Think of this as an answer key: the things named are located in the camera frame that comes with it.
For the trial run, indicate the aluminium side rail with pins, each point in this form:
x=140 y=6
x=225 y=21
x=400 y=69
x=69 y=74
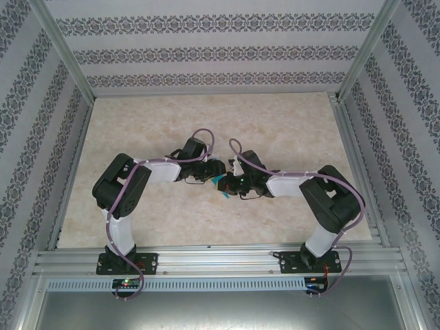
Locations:
x=349 y=137
x=77 y=151

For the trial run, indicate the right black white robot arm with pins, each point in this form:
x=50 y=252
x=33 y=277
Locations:
x=326 y=199

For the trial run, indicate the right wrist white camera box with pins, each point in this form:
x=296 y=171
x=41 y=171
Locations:
x=236 y=166

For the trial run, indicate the grey metal sheet panel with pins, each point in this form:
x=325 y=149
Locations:
x=220 y=309

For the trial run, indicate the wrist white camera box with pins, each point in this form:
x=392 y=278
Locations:
x=236 y=166
x=206 y=160

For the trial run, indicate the aluminium mounting rail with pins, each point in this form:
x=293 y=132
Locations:
x=223 y=261

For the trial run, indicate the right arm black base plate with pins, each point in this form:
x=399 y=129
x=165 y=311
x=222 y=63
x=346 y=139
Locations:
x=287 y=263

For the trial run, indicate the aluminium frame post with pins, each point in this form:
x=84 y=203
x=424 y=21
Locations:
x=67 y=51
x=366 y=51

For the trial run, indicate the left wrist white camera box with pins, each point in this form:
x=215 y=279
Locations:
x=206 y=160

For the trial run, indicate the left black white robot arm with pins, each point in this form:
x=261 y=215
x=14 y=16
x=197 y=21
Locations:
x=120 y=189

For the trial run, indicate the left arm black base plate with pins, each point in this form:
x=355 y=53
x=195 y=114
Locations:
x=151 y=263

